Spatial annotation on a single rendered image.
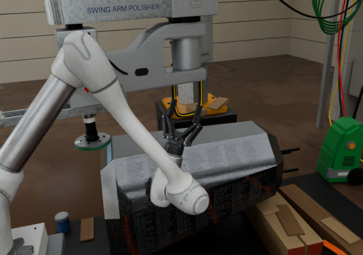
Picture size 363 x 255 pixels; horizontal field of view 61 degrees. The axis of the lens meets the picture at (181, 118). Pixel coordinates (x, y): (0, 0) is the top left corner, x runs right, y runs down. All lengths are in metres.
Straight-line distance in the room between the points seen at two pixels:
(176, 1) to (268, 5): 7.31
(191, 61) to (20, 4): 6.31
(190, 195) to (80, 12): 1.10
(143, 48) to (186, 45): 0.27
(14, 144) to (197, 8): 1.23
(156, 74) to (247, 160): 0.77
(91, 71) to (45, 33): 6.94
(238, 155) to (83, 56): 1.27
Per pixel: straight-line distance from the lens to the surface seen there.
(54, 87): 1.17
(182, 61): 1.97
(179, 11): 1.87
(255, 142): 2.06
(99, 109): 1.88
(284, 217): 2.31
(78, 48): 1.00
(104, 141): 1.95
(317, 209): 2.67
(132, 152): 1.89
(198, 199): 1.08
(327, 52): 4.18
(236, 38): 8.73
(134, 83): 1.85
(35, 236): 1.34
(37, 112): 1.19
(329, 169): 3.17
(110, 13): 1.77
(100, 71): 1.00
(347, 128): 3.07
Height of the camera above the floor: 1.68
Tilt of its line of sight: 21 degrees down
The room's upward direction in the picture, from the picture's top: 3 degrees counter-clockwise
